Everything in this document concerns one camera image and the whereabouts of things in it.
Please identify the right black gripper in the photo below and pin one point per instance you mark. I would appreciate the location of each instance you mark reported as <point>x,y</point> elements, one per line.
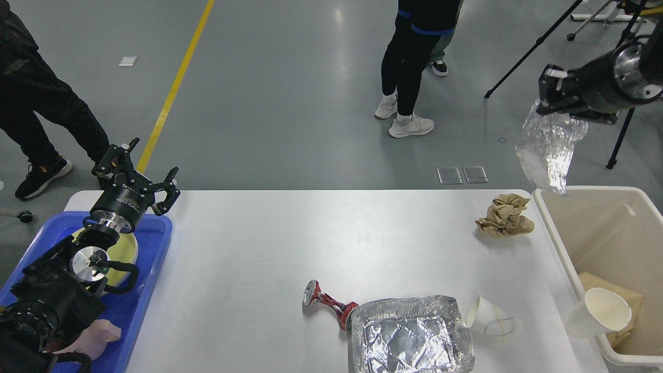
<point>624,78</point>

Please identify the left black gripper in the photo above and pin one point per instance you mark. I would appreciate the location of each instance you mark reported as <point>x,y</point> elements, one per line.
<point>120,208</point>

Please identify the clear plastic sheet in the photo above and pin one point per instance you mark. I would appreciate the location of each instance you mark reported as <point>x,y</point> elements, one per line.
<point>546,146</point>

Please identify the yellow plate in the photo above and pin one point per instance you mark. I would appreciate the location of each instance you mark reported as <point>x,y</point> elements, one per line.
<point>127,251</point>

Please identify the pink mug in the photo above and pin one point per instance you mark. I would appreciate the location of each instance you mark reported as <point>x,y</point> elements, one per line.
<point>92,341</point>

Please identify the brown paper bag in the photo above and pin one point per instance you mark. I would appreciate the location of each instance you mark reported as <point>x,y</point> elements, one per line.
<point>633,299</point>

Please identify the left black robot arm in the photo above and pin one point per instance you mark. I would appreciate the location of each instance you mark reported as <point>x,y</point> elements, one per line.
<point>60,295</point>

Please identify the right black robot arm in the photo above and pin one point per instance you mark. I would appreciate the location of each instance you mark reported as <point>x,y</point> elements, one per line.
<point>624,78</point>

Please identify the blue plastic tray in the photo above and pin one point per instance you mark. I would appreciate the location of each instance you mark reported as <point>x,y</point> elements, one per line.
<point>127,310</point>

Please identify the white rolling chair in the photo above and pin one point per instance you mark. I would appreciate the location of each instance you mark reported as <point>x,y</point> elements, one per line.
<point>610,13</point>

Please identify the metal floor socket plate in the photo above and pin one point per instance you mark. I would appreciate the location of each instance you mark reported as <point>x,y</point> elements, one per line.
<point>455,175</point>

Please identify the beige plastic bin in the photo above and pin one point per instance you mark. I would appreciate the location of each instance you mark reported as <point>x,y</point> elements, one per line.
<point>615,233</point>

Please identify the crumpled brown paper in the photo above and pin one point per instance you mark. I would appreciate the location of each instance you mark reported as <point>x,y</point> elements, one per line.
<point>504,217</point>

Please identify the person with white sneakers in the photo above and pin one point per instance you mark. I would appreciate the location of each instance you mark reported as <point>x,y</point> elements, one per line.
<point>418,27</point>

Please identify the crushed red can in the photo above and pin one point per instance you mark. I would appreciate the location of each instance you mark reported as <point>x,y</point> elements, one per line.
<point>313,294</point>

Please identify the aluminium foil container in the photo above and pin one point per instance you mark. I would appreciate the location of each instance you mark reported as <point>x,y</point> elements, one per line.
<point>418,334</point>

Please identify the black camera tripod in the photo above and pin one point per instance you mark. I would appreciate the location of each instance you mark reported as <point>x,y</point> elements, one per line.
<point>633,8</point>

